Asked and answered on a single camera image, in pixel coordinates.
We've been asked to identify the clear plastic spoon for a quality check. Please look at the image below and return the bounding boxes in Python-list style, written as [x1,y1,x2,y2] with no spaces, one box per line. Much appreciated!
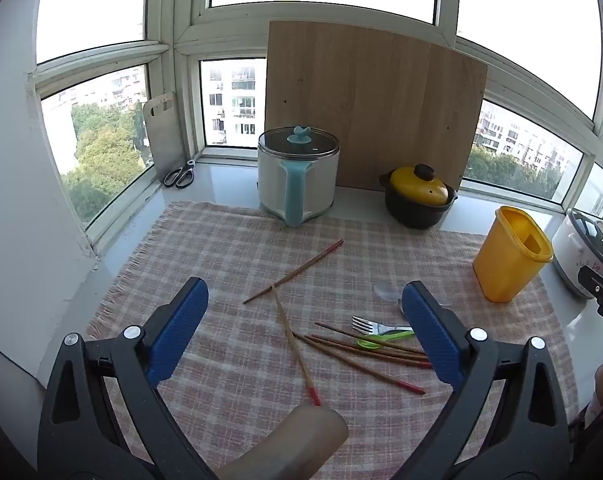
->
[373,282,453,307]

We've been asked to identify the beige cylinder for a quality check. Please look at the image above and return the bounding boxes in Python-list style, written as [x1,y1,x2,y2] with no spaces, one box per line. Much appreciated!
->
[214,405,349,480]

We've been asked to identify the white rice cooker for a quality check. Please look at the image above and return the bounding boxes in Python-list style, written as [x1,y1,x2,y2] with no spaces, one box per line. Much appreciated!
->
[551,208,603,301]

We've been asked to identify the grey plastic cutting board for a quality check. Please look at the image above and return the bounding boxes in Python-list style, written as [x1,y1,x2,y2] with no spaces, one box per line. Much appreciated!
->
[142,91,187,183]

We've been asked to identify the black casserole pot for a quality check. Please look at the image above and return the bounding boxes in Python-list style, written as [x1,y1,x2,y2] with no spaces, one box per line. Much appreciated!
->
[379,170,459,231]

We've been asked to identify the metal fork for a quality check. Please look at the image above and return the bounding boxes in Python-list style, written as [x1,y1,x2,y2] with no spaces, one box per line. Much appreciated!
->
[351,316,415,337]

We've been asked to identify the green plastic spoon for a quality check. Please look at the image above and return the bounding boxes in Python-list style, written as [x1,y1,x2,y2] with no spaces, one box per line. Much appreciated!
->
[356,329,416,351]

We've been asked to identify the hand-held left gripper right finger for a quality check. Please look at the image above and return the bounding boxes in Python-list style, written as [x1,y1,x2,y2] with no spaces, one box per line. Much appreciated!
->
[394,281,572,480]

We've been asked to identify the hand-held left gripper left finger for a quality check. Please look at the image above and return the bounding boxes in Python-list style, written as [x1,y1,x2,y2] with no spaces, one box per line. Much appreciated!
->
[38,276,217,480]

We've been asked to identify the yellow pot lid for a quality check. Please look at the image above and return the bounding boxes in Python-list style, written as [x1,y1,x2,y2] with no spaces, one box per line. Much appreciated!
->
[389,164,449,206]

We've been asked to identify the white electric pot teal handle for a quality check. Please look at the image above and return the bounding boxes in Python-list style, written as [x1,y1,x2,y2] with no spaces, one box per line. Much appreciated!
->
[258,125,341,228]

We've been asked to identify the yellow plastic container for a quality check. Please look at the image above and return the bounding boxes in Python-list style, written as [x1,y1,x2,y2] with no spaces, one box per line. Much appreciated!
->
[472,205,553,303]

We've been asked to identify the black-handled scissors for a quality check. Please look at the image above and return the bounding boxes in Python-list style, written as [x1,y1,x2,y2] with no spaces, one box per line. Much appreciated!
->
[162,159,197,189]

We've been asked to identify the white window frame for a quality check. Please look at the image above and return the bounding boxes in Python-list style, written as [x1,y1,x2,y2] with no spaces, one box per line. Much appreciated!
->
[29,0,603,256]

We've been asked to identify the pink checkered cloth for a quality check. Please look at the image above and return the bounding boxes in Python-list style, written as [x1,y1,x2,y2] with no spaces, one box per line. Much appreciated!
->
[86,201,579,480]

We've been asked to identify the wooden board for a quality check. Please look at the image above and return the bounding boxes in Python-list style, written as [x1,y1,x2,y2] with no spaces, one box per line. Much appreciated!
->
[265,20,489,193]

